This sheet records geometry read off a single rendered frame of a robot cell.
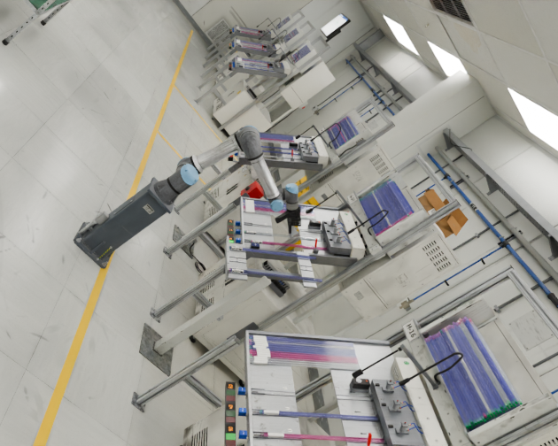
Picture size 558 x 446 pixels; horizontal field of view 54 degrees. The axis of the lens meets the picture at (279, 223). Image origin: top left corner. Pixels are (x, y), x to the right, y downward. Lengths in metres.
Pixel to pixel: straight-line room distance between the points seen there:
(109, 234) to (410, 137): 4.24
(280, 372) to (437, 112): 4.69
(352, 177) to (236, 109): 3.41
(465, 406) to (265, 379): 0.81
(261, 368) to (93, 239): 1.37
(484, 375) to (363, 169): 2.71
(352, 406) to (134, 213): 1.62
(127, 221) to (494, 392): 2.09
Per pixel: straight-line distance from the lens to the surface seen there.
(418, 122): 6.60
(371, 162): 4.72
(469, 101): 6.73
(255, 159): 3.05
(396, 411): 2.38
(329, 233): 3.49
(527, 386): 2.53
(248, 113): 7.83
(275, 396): 2.36
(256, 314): 3.53
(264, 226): 3.53
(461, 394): 2.37
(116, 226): 3.25
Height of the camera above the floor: 1.71
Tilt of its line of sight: 13 degrees down
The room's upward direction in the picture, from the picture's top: 56 degrees clockwise
